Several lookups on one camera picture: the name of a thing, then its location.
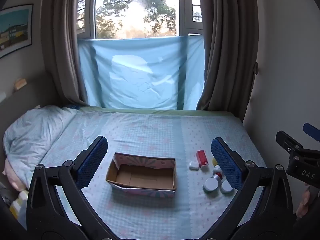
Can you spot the small tan object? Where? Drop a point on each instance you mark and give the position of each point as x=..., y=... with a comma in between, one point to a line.
x=20, y=83

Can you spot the white earbud case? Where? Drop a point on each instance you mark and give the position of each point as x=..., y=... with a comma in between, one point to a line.
x=194, y=166

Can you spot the white bottle red band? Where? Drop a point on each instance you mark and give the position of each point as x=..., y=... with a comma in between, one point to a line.
x=217, y=172

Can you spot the framed wall poster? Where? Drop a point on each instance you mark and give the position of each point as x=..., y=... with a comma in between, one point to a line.
x=15, y=30

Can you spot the light blue hanging cloth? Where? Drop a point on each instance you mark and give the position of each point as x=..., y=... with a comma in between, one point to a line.
x=140, y=75

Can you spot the brown curtain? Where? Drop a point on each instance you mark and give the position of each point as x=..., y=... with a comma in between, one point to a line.
x=62, y=42
x=230, y=45

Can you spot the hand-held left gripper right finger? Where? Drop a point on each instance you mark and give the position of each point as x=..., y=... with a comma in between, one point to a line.
x=226, y=165

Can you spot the cardboard box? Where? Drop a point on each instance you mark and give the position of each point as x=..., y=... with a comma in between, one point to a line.
x=143, y=175

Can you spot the small yellow item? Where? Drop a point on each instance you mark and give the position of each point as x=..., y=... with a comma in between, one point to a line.
x=214, y=161

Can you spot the bed with patterned blue sheet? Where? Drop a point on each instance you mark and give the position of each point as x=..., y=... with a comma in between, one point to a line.
x=150, y=130

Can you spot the small red carton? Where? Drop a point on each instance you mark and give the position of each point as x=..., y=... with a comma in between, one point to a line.
x=202, y=158

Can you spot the pink pillow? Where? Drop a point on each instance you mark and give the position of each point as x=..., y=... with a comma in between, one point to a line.
x=12, y=175

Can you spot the window with white frame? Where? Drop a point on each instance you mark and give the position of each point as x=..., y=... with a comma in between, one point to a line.
x=137, y=7

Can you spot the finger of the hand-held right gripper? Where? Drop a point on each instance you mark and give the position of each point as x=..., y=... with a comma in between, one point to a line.
x=287, y=142
x=312, y=131

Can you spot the light blue pillow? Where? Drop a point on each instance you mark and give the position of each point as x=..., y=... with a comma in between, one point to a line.
x=35, y=132

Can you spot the person's right hand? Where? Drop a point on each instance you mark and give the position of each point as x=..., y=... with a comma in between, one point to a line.
x=303, y=201

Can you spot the white jar black lid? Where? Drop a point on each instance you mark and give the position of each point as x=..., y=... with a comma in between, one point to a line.
x=226, y=187
x=211, y=184

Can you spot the white and yellow bottles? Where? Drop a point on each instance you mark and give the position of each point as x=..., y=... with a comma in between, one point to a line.
x=19, y=202

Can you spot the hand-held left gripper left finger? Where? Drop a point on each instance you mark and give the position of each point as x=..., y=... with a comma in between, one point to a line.
x=91, y=162

